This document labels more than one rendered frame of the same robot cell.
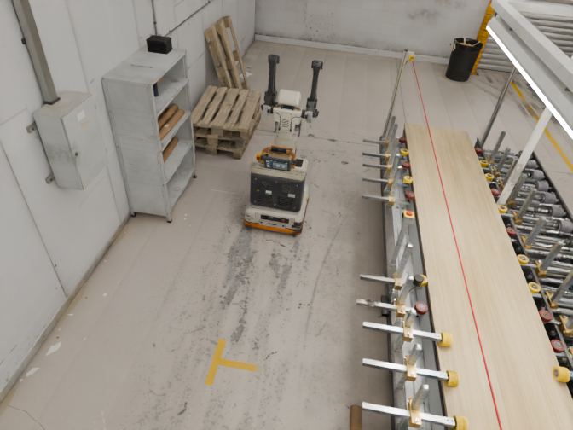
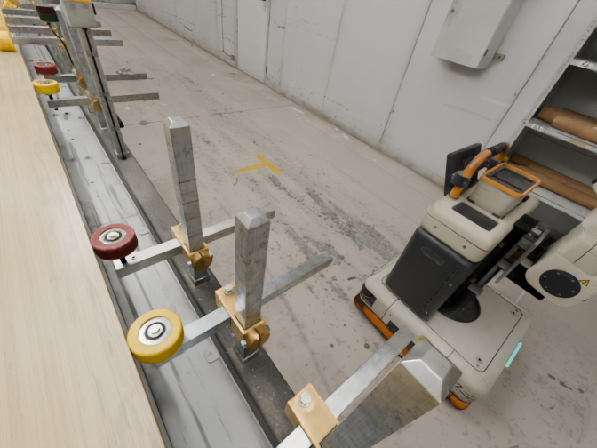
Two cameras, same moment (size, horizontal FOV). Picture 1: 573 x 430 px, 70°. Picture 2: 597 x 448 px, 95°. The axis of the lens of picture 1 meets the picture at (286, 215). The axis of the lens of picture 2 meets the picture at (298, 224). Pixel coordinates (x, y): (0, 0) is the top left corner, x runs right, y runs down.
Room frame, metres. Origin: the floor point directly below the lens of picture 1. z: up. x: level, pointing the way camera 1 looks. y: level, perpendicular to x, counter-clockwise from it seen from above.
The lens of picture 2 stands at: (3.49, -1.13, 1.36)
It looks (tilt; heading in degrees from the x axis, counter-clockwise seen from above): 41 degrees down; 128
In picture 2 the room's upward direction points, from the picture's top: 11 degrees clockwise
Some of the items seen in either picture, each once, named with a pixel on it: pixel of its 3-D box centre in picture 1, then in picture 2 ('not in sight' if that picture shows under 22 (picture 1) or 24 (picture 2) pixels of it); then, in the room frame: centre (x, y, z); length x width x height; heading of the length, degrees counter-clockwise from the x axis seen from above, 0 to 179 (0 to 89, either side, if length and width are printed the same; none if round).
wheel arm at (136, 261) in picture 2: (385, 200); (206, 236); (2.99, -0.88, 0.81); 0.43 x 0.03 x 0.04; 85
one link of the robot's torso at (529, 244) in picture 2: not in sight; (549, 263); (3.75, 0.15, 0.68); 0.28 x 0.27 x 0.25; 84
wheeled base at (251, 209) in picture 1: (278, 204); (439, 309); (3.58, 0.10, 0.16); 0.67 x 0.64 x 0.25; 174
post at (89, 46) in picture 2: (398, 243); (106, 100); (2.29, -0.86, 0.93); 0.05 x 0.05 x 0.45; 85
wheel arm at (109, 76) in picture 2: (389, 307); (99, 77); (1.74, -0.74, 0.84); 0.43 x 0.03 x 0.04; 85
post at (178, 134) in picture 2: (393, 188); (191, 221); (3.02, -0.93, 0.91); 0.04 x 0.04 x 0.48; 85
